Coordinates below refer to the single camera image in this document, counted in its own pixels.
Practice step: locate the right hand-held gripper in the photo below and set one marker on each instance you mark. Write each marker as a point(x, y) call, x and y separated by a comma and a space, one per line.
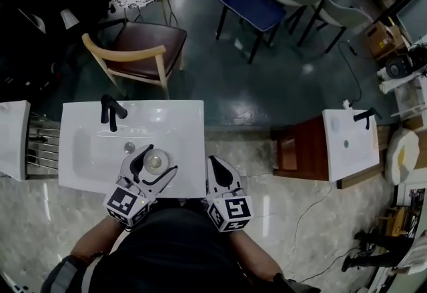
point(233, 210)

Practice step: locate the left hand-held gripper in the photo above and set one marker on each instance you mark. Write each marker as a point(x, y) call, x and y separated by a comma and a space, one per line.
point(128, 205)

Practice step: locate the person's left forearm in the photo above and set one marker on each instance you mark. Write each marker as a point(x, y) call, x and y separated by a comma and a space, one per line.
point(96, 238)

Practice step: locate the person's right forearm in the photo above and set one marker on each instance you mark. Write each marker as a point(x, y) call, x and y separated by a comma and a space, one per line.
point(257, 255)

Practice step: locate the metal sink drain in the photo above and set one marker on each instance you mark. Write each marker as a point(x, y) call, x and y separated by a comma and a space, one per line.
point(128, 147)

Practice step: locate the white sink counter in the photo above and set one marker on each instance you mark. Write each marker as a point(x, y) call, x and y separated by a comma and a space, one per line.
point(187, 131)

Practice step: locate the black sink faucet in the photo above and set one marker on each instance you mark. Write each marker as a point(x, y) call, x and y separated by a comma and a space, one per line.
point(110, 111)

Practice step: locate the small white sink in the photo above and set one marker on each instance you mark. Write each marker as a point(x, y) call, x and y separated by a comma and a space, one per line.
point(350, 158)

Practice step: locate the white sink basin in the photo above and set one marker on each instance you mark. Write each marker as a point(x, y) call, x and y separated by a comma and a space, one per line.
point(11, 138)

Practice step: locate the person's black shirt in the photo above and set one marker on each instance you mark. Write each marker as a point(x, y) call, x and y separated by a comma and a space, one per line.
point(173, 251)

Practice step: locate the brown wooden cabinet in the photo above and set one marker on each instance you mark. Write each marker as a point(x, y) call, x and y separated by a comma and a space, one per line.
point(300, 151)

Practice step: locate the metal rack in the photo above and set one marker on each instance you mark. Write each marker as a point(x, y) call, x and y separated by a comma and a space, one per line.
point(43, 145)

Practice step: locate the wooden chair with brown seat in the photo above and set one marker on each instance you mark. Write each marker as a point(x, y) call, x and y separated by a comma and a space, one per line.
point(146, 48)

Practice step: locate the small black faucet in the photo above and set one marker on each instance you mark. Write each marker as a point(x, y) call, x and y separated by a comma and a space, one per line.
point(365, 115)

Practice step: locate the white bag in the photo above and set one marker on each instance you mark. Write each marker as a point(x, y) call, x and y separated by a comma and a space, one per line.
point(402, 155)

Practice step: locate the black office chair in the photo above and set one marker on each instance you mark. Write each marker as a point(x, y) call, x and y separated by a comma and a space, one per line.
point(40, 1)

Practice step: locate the black round speaker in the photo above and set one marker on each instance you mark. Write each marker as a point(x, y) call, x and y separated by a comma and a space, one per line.
point(397, 68)

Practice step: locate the cardboard box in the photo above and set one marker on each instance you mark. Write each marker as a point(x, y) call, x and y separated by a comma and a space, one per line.
point(385, 38)

